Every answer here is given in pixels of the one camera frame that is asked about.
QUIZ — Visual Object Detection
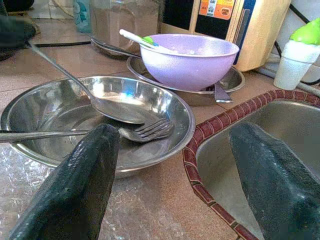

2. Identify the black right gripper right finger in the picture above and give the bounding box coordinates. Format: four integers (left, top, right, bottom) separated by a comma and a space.
229, 121, 320, 240

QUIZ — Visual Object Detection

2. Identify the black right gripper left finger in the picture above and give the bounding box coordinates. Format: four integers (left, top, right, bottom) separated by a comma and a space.
8, 123, 121, 240

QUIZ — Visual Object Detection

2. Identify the round stainless steel plate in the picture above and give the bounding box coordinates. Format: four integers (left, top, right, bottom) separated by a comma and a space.
126, 56, 246, 107
0, 75, 196, 179

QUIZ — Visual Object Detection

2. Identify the metal spoon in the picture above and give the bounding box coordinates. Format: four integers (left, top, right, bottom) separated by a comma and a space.
26, 40, 146, 125

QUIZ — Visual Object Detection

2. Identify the metal fork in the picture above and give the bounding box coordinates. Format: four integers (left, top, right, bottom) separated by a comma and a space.
0, 117, 175, 144

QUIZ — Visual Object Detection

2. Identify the clear bubble wrap sheet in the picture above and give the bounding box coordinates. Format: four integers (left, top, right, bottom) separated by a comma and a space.
0, 143, 191, 240

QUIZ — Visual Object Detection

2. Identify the stainless steel sink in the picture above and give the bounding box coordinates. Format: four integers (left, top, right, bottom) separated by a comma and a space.
182, 89, 320, 240

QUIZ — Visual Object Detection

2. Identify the small white bottle green cap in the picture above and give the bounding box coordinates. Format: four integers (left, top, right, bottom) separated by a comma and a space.
273, 17, 320, 91

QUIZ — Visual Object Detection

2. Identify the purple plastic bowl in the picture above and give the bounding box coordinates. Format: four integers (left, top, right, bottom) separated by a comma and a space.
139, 33, 241, 92

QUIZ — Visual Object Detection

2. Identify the cream black water ionizer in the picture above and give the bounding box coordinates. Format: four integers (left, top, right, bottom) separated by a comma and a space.
161, 0, 293, 73

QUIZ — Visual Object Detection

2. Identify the white green plastic spoon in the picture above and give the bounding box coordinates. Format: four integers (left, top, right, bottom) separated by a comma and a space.
118, 28, 196, 56

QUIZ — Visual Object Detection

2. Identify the glass jar brown powder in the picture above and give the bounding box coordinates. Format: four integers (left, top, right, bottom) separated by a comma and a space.
88, 0, 162, 55

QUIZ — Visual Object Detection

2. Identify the teal plastic bottle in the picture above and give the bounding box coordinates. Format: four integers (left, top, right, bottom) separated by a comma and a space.
73, 0, 93, 35

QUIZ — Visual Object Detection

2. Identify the metal utensil handle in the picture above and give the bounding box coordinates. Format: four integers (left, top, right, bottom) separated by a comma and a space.
213, 81, 234, 104

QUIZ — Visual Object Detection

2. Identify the black kettle power cable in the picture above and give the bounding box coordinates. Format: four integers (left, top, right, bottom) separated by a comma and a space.
31, 40, 92, 49

